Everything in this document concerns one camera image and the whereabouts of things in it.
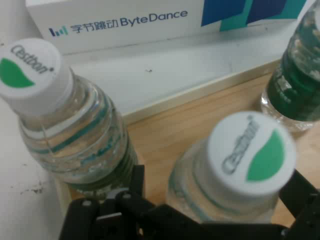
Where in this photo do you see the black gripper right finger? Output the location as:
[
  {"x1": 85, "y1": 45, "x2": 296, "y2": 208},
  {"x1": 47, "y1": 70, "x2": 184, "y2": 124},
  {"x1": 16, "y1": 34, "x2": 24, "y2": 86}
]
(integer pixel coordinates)
[{"x1": 278, "y1": 169, "x2": 320, "y2": 240}]

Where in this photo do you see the Cestbon water bottle green label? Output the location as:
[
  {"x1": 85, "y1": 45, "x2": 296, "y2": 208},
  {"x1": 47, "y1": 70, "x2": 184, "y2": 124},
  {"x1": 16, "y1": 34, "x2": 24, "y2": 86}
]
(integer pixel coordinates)
[
  {"x1": 0, "y1": 37, "x2": 140, "y2": 199},
  {"x1": 166, "y1": 111, "x2": 298, "y2": 225},
  {"x1": 259, "y1": 0, "x2": 320, "y2": 133}
]

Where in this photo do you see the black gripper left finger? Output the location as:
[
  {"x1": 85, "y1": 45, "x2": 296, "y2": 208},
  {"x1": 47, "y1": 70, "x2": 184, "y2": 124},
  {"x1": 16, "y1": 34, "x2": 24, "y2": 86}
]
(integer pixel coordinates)
[{"x1": 61, "y1": 164, "x2": 158, "y2": 240}]

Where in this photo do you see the wooden tray with white rim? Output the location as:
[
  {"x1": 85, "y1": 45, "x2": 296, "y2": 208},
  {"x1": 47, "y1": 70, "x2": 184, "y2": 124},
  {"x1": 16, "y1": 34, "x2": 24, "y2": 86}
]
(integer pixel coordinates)
[{"x1": 53, "y1": 58, "x2": 320, "y2": 229}]

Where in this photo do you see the white blue ByteDance cardboard box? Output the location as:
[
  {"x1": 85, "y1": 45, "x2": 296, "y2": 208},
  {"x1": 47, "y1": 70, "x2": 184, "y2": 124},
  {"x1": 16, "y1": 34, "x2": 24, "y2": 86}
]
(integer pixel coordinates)
[{"x1": 25, "y1": 0, "x2": 316, "y2": 56}]

